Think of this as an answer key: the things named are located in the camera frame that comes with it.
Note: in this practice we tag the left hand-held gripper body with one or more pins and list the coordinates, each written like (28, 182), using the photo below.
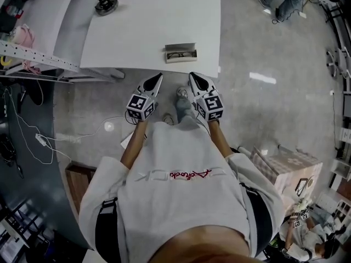
(140, 107)

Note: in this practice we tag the person's right forearm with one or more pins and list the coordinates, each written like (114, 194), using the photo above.
(219, 138)

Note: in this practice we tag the white perforated metal shelf rack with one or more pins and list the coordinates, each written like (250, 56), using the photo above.
(41, 57)

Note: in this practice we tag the white cubby shelf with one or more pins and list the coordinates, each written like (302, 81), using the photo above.
(331, 207)

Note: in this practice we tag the white flower bouquet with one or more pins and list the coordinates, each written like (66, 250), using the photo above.
(301, 205)

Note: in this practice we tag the black-framed eyeglasses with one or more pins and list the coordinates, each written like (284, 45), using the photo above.
(179, 55)

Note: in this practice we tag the person's right shoe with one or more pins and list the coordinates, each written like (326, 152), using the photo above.
(181, 92)

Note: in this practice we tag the patterned cardboard box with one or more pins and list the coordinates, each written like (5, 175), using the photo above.
(290, 166)

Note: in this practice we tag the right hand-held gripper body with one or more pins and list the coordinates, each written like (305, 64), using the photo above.
(211, 107)

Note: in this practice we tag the beige glasses case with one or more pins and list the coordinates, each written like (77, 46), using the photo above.
(181, 48)

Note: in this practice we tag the person's shoe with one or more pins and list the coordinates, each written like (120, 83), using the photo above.
(168, 119)
(181, 92)

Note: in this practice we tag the person's right jeans leg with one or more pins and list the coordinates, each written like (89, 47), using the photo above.
(183, 109)

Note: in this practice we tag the white office chair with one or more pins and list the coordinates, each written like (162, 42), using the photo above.
(338, 62)

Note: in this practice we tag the person's left forearm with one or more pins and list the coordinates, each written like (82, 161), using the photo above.
(134, 144)

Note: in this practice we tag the pink bag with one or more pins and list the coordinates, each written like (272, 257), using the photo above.
(24, 37)

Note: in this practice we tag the black picture frame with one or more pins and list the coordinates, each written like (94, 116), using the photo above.
(301, 187)

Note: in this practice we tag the white table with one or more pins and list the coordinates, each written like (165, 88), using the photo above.
(137, 37)

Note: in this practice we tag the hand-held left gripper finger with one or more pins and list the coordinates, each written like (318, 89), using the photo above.
(142, 84)
(159, 88)

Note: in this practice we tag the brown wooden board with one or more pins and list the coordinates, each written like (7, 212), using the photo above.
(79, 182)

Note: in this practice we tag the person's left shoe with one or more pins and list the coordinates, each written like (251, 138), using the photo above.
(168, 119)

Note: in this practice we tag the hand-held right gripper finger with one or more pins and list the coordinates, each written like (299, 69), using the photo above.
(192, 88)
(210, 83)

